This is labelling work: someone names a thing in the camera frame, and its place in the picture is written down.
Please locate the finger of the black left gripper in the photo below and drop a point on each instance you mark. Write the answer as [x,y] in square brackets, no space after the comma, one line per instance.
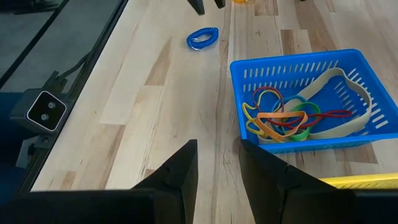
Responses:
[219,3]
[196,7]

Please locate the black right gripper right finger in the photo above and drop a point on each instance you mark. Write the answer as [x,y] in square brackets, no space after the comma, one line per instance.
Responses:
[267,186]

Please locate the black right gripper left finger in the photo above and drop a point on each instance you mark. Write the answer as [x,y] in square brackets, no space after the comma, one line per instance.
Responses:
[180,177]

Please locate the orange rubber band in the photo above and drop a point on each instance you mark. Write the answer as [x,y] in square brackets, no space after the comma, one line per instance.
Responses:
[280,114]

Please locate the blue rubber band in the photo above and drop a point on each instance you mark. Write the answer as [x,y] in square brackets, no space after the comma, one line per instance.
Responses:
[289,97]

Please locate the thin red rubber band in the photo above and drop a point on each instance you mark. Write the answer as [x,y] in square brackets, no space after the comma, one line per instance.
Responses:
[342,112]

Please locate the wide tan rubber band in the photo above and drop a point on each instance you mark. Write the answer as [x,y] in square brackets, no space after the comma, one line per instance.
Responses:
[317,84]

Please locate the yellow plastic basket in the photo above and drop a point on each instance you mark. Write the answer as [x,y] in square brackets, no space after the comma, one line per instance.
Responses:
[357,181]

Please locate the blue plastic basket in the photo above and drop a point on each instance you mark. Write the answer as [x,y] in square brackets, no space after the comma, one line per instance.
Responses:
[335,96]

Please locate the black metal rig frame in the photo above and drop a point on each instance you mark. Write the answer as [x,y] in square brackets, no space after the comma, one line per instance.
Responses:
[107,36]

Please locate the table-level camera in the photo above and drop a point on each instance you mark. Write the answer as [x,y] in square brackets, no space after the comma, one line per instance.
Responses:
[46,110]

